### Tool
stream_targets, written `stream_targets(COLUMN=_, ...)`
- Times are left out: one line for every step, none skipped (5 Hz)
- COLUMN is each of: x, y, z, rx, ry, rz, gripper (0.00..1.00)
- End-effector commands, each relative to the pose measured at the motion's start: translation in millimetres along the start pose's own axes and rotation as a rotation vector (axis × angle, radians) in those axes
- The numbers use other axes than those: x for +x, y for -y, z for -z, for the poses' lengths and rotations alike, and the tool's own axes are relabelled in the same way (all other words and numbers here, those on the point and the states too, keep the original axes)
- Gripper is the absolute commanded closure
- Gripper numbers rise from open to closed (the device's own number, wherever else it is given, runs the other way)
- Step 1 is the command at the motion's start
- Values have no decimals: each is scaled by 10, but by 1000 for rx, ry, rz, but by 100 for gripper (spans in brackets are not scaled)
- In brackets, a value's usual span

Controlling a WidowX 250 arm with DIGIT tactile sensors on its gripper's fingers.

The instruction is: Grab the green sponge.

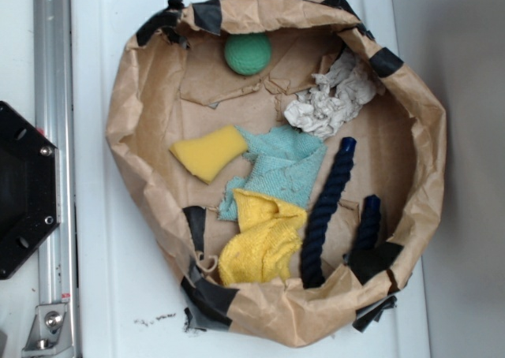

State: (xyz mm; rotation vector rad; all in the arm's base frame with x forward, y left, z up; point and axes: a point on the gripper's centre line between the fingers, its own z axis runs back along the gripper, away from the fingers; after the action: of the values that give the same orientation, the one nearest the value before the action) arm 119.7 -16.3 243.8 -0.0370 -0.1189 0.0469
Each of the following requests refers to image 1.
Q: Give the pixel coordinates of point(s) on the aluminium extrusion rail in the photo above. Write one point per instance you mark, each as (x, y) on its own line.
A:
(57, 255)

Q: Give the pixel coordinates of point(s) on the yellow terry cloth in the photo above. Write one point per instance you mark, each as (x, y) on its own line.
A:
(268, 238)

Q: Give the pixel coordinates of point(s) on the metal corner bracket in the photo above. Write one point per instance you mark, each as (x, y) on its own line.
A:
(50, 332)

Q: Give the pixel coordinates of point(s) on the brown paper bag bin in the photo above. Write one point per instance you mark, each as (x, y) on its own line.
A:
(374, 206)

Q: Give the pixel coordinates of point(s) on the yellow sponge wedge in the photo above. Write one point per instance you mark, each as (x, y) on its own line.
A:
(206, 156)

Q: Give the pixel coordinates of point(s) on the green foam ball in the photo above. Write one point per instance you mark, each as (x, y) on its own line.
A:
(248, 54)

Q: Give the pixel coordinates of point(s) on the light blue terry cloth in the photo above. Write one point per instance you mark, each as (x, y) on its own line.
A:
(285, 165)

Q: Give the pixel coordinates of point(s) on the crumpled white paper towel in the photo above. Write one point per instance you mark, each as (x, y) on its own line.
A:
(336, 98)

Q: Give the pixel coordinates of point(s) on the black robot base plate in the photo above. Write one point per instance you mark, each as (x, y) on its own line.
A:
(29, 203)

